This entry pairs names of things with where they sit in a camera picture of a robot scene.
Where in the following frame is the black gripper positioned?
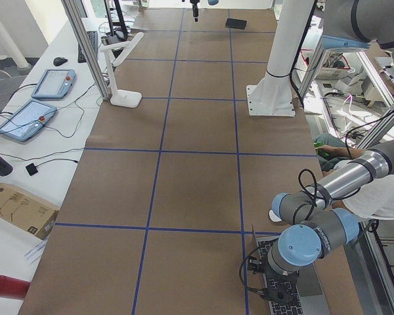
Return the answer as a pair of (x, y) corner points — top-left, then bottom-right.
(248, 257), (298, 303)

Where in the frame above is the grey laptop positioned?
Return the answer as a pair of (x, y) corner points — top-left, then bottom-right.
(248, 233), (330, 314)

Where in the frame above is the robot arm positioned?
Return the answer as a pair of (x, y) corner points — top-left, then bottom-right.
(243, 140), (394, 306)
(322, 0), (394, 53)

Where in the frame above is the white computer mouse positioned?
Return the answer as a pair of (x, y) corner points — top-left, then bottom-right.
(269, 211), (282, 222)

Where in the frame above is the black mouse pad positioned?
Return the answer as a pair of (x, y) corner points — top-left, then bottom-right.
(225, 18), (247, 30)

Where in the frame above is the white desk lamp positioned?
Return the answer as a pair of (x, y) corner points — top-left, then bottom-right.
(99, 31), (144, 108)

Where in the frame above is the black desk mouse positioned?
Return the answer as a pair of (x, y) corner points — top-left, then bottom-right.
(53, 57), (68, 66)

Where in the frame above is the seated person white shirt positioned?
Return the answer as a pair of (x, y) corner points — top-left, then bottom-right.
(313, 133), (394, 220)

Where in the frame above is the brown paper table mat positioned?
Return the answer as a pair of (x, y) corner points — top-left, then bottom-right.
(18, 8), (364, 315)

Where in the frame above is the small black square puck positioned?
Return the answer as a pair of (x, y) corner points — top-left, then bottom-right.
(26, 163), (39, 176)

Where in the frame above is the cardboard box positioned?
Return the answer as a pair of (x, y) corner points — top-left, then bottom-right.
(0, 183), (60, 240)

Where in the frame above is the red cylinder bottle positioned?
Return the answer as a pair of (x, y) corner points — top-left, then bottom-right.
(0, 274), (31, 300)

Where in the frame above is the upper blue teach pendant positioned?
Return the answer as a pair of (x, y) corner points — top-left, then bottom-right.
(31, 69), (76, 100)

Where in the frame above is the blue teach pendant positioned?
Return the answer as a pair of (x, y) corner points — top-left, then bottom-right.
(31, 69), (76, 100)
(0, 99), (57, 142)

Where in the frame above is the lower blue teach pendant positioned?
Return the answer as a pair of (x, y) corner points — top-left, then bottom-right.
(0, 99), (57, 142)

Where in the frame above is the black keyboard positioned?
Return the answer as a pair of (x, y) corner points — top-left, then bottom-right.
(77, 30), (99, 64)

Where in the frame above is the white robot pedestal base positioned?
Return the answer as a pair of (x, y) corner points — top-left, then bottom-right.
(246, 0), (315, 117)

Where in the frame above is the aluminium frame post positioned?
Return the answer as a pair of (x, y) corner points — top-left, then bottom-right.
(61, 0), (110, 100)

